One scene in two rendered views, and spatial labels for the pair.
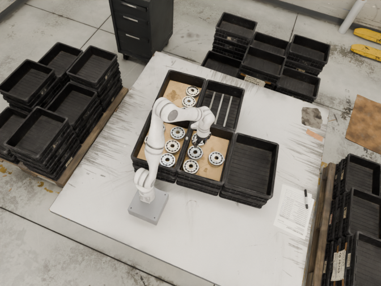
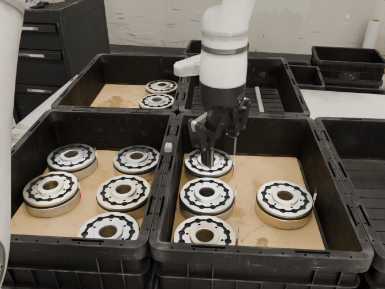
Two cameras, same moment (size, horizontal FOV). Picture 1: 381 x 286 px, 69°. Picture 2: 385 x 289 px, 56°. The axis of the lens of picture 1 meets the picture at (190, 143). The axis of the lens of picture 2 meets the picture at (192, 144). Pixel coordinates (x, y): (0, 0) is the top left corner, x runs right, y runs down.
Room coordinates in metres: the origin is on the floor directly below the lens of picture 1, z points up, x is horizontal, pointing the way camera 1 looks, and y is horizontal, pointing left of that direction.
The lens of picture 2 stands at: (0.37, 0.02, 1.30)
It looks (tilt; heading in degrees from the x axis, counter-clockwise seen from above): 32 degrees down; 356
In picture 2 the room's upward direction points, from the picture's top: straight up
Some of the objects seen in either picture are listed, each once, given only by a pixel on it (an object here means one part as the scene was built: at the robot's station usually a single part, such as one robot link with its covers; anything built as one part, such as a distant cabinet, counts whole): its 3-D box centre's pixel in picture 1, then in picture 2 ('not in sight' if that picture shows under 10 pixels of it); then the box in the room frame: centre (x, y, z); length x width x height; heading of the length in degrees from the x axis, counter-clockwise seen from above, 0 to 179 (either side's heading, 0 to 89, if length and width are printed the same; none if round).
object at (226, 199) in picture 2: (195, 152); (206, 194); (0.90, -0.04, 0.86); 0.10 x 0.10 x 0.01
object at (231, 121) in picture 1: (219, 109); (238, 101); (1.28, -0.17, 0.87); 0.40 x 0.30 x 0.11; 172
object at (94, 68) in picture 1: (97, 80); not in sight; (1.80, 0.99, 0.37); 0.40 x 0.30 x 0.45; 166
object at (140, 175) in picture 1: (144, 180); not in sight; (0.57, 0.22, 1.04); 0.09 x 0.09 x 0.17; 72
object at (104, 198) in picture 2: (172, 146); (124, 191); (0.92, 0.12, 0.86); 0.10 x 0.10 x 0.01
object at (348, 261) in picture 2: (207, 151); (249, 171); (0.89, -0.12, 0.92); 0.40 x 0.30 x 0.02; 172
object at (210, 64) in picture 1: (219, 72); not in sight; (2.27, -0.20, 0.26); 0.40 x 0.30 x 0.23; 76
